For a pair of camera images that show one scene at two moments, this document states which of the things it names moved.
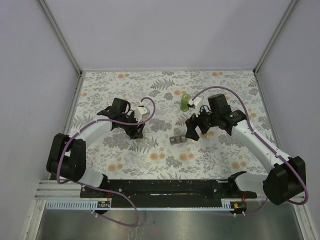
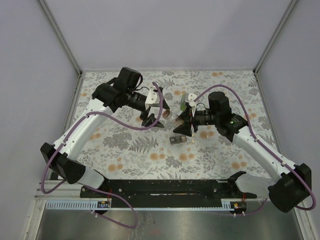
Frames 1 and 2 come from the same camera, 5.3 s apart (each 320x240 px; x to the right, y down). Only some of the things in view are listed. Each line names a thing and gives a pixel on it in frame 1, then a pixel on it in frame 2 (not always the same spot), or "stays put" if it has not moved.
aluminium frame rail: [51, 190] stays put
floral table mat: [165, 151] stays put
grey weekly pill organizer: [181, 138] stays put
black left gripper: [136, 132] to [148, 120]
